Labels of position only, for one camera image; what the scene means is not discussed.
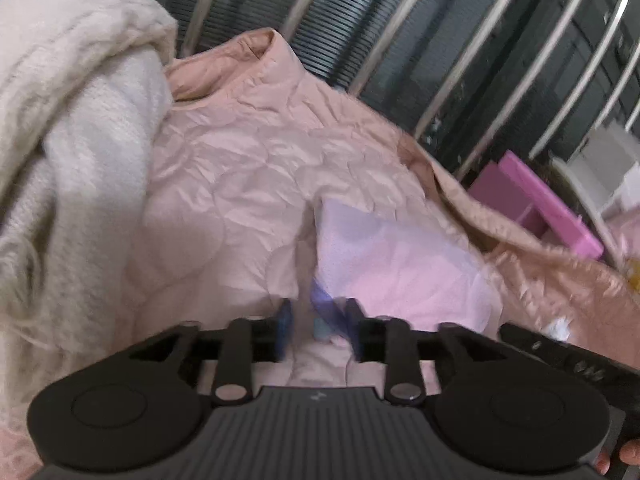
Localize stack of white boxes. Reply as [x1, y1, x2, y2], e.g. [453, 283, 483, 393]
[572, 122, 639, 217]

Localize pink blue purple mesh garment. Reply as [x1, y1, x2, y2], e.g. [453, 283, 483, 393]
[310, 198, 502, 336]

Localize metal barred window grille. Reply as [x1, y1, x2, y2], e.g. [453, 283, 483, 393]
[156, 0, 639, 179]

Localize person's hand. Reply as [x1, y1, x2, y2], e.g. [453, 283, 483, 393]
[596, 439, 640, 474]

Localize magenta pink box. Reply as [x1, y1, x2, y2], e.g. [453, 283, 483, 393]
[468, 151, 604, 260]

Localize pink quilted satin jacket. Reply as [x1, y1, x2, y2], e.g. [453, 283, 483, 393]
[1, 29, 639, 479]

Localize cream knitted fringed blanket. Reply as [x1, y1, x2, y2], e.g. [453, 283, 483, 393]
[1, 0, 177, 403]

